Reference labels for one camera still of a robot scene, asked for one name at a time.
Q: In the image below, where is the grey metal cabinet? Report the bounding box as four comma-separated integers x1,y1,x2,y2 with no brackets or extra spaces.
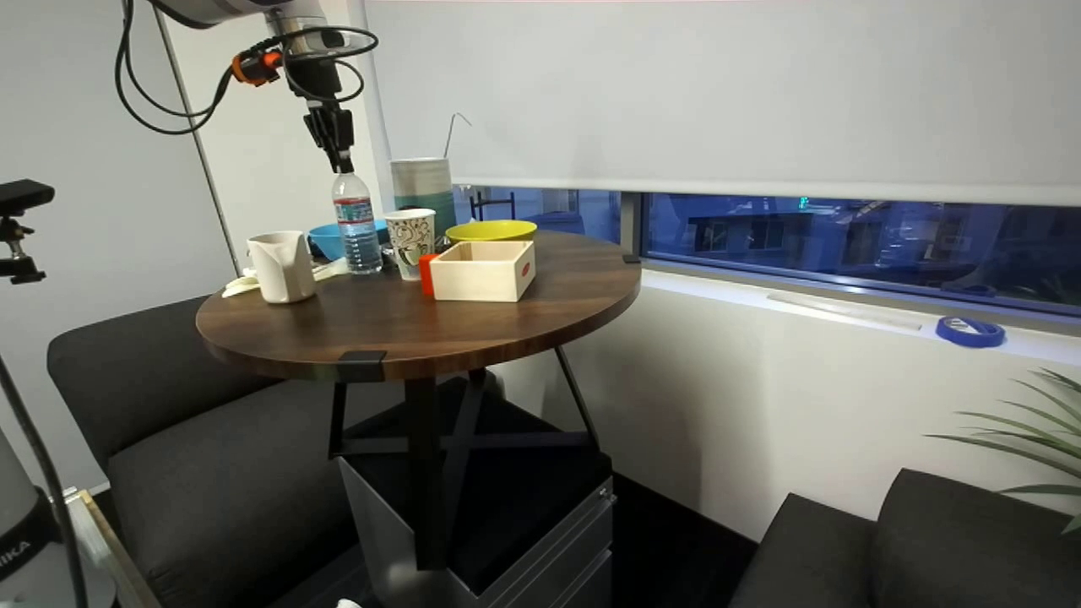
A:
336,449,618,608

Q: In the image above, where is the white and teal ribbed canister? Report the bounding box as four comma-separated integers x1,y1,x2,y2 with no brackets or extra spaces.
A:
390,155,461,235

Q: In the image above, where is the thin grey pole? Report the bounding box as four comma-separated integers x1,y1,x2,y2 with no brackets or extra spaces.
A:
150,0,247,281

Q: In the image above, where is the blue tape roll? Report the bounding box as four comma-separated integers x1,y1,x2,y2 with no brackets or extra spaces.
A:
933,309,1012,350

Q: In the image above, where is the blind pull cord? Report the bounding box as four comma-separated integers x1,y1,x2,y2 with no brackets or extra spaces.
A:
440,107,477,161

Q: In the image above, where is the yellow bowl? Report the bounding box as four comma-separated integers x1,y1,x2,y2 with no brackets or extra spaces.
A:
442,216,540,245

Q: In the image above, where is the green leafy plant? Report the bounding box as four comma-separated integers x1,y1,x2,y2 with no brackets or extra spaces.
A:
925,368,1081,538

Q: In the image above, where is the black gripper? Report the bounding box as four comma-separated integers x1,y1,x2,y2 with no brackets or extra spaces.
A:
283,50,367,174

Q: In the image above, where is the black camera on tripod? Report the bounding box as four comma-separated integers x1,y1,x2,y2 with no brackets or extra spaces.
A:
0,174,58,286

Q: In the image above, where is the clear plastic water bottle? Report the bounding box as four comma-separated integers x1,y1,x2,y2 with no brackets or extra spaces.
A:
332,164,390,275

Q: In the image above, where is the white roller blind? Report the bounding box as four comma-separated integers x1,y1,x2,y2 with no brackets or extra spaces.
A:
358,0,1081,209

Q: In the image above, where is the blue bowl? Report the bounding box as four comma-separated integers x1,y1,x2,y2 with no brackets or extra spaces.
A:
306,220,392,268

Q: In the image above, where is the black table leg frame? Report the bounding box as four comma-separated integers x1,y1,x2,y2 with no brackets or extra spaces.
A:
325,349,606,569

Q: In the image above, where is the beige frame rail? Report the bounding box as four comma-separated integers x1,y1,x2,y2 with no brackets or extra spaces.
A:
47,483,164,608

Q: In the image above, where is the cream pitcher mug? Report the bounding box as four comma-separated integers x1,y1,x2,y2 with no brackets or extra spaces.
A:
243,229,321,306

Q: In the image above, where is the dark grey sofa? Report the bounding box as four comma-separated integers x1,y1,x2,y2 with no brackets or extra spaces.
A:
728,465,1081,608
46,293,383,608

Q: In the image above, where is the black hanging cable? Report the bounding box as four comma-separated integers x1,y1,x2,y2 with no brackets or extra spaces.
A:
0,355,93,608

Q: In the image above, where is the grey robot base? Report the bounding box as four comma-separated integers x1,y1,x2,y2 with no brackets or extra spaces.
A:
0,433,70,608

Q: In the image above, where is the light wooden box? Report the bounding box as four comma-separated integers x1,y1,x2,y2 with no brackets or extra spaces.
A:
428,235,540,305

